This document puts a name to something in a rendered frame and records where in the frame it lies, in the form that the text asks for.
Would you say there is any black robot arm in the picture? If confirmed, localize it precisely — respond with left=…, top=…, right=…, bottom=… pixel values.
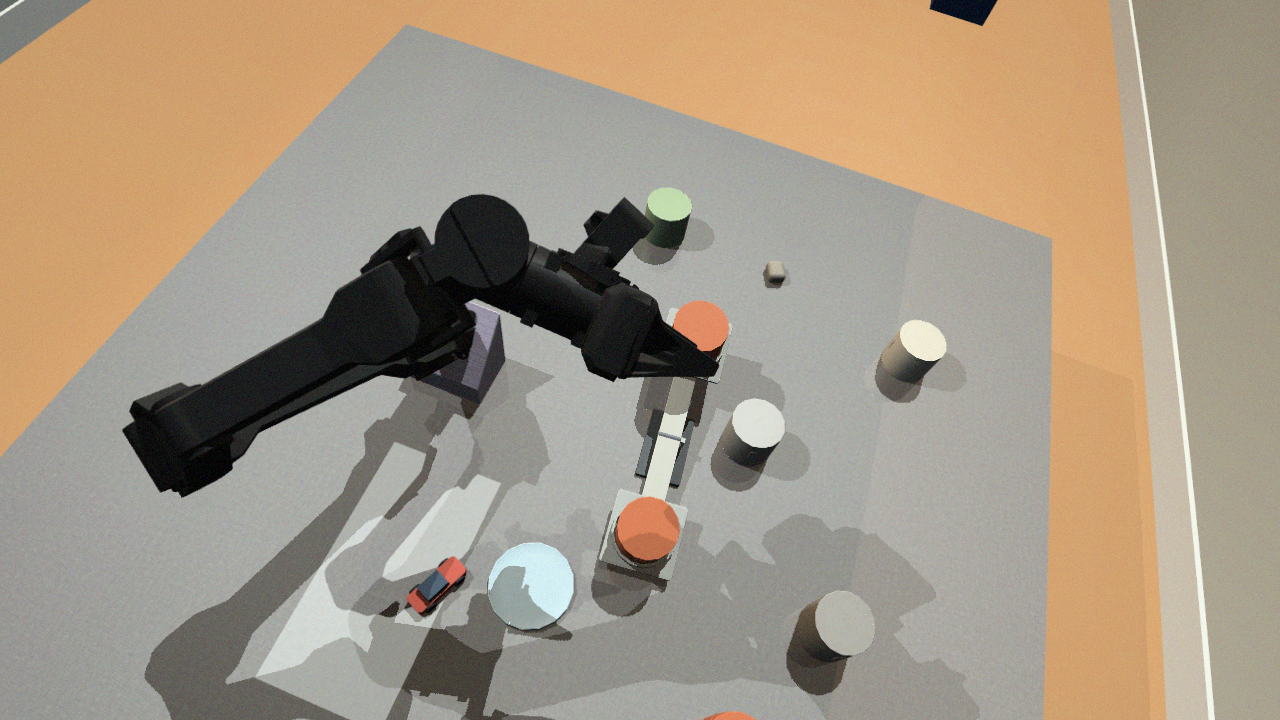
left=122, top=193, right=654, bottom=498

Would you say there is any beige cylinder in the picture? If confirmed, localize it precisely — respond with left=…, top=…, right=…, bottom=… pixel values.
left=882, top=320, right=946, bottom=382

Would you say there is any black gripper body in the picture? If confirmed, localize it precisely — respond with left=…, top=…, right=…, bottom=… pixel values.
left=509, top=245, right=653, bottom=382

